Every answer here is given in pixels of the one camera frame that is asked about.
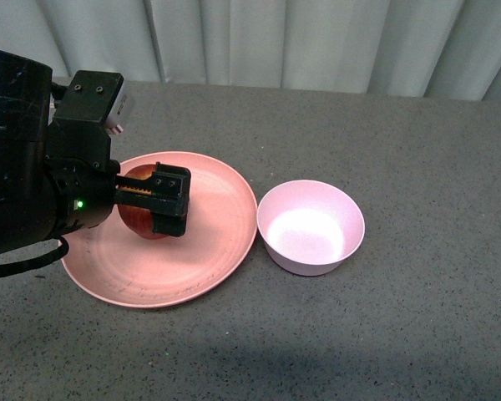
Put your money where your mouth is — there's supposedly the light pink bowl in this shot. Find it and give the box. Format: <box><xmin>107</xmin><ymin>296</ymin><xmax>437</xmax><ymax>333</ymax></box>
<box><xmin>256</xmin><ymin>180</ymin><xmax>366</xmax><ymax>277</ymax></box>

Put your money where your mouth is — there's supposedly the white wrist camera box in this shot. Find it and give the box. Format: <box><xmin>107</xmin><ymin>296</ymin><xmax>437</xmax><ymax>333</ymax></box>
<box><xmin>104</xmin><ymin>81</ymin><xmax>134</xmax><ymax>135</ymax></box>

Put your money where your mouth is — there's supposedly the red apple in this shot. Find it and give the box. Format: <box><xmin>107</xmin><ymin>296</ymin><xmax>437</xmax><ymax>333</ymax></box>
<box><xmin>117</xmin><ymin>164</ymin><xmax>167</xmax><ymax>240</ymax></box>

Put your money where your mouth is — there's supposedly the pink round plate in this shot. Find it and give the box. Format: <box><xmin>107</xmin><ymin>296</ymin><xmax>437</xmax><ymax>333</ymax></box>
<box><xmin>62</xmin><ymin>151</ymin><xmax>257</xmax><ymax>308</ymax></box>

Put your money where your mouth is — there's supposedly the black braided cable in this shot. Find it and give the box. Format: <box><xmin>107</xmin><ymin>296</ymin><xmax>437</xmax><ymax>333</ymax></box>
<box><xmin>0</xmin><ymin>236</ymin><xmax>70</xmax><ymax>280</ymax></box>

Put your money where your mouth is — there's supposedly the pale grey curtain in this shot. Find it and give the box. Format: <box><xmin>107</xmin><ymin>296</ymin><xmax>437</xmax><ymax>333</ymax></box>
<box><xmin>0</xmin><ymin>1</ymin><xmax>501</xmax><ymax>101</ymax></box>

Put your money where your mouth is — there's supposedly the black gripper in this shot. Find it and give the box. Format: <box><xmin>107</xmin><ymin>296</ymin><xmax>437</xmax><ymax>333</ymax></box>
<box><xmin>45</xmin><ymin>70</ymin><xmax>191</xmax><ymax>237</ymax></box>

